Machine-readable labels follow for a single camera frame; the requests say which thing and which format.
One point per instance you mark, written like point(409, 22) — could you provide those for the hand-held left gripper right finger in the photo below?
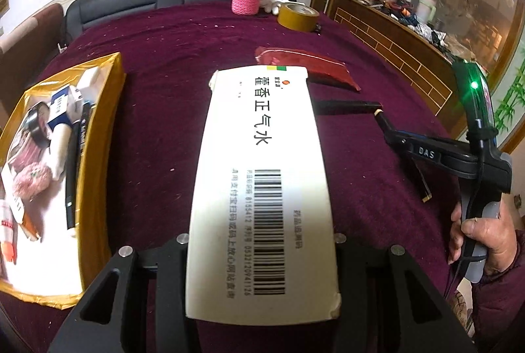
point(357, 271)

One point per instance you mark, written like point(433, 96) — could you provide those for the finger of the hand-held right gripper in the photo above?
point(434, 141)
point(447, 162)

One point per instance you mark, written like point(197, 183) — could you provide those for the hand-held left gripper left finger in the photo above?
point(172, 266)

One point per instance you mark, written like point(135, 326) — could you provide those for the yellow cardboard box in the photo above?
point(92, 213)

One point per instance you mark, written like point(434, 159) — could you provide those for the black marker brown cap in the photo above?
point(73, 189)

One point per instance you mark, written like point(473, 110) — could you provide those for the white medicine box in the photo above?
point(262, 172)

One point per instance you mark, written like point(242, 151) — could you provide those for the pink fluffy pompom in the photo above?
point(32, 180)

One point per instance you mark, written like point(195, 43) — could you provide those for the black marker blue cap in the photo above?
point(87, 119)

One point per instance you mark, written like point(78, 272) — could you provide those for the person's right forearm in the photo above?
point(502, 308)

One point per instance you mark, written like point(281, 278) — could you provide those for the person's right hand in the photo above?
point(498, 242)

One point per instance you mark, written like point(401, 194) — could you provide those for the wooden cabinet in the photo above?
point(393, 49)

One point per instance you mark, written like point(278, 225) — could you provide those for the pile of assorted clutter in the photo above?
point(410, 16)

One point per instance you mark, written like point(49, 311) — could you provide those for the red foil packet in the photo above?
point(320, 67)

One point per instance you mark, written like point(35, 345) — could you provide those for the yellow tape roll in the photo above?
point(293, 22)

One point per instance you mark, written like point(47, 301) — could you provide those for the blue and white small box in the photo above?
point(63, 106)

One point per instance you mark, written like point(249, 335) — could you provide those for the black tape roll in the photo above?
point(35, 123)

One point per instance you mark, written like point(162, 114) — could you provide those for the white block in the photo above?
point(90, 78)

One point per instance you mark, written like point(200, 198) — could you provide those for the white plush toy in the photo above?
point(272, 0)

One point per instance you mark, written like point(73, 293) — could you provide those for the brown upholstered chair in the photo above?
point(28, 61)

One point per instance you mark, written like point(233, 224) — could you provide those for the black leather sofa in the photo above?
point(123, 0)

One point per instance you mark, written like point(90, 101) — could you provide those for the bamboo wall decal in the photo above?
point(510, 102)

